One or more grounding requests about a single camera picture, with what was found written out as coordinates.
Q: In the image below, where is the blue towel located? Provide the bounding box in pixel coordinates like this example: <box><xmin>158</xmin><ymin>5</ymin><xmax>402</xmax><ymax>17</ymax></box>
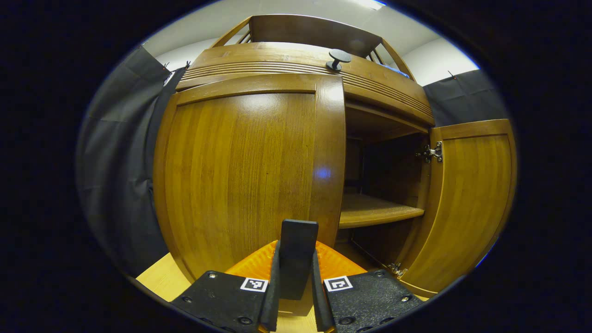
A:
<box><xmin>379</xmin><ymin>62</ymin><xmax>410</xmax><ymax>78</ymax></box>

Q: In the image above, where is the black backdrop cloth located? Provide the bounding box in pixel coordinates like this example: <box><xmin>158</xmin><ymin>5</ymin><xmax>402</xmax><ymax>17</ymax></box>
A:
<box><xmin>75</xmin><ymin>45</ymin><xmax>509</xmax><ymax>278</ymax></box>

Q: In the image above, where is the black round drawer knob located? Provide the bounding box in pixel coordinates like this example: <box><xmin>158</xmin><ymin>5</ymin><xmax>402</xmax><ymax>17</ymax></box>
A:
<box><xmin>326</xmin><ymin>49</ymin><xmax>352</xmax><ymax>72</ymax></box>

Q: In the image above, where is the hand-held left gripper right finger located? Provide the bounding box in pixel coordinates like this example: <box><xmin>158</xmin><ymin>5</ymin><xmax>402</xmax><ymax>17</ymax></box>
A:
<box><xmin>311</xmin><ymin>240</ymin><xmax>424</xmax><ymax>333</ymax></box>

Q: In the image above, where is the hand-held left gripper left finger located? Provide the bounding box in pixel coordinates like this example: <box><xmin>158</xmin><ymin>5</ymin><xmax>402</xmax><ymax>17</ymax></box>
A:
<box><xmin>170</xmin><ymin>240</ymin><xmax>281</xmax><ymax>333</ymax></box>

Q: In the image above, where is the wooden inner cabinet shelf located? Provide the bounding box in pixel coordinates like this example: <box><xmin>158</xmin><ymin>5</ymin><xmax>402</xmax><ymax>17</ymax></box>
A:
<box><xmin>339</xmin><ymin>193</ymin><xmax>425</xmax><ymax>229</ymax></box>

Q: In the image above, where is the wooden ribbed drawer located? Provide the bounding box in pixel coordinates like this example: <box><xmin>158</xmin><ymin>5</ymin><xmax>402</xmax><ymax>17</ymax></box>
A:
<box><xmin>175</xmin><ymin>42</ymin><xmax>435</xmax><ymax>128</ymax></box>

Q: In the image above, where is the wooden shoe cabinet door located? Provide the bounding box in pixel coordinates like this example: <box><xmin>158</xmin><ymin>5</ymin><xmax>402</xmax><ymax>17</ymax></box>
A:
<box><xmin>153</xmin><ymin>73</ymin><xmax>346</xmax><ymax>284</ymax></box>
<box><xmin>398</xmin><ymin>119</ymin><xmax>518</xmax><ymax>297</ymax></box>

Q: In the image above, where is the black door handle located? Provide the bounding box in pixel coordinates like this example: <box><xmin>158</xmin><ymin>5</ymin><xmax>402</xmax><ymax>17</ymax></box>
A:
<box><xmin>279</xmin><ymin>219</ymin><xmax>319</xmax><ymax>301</ymax></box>

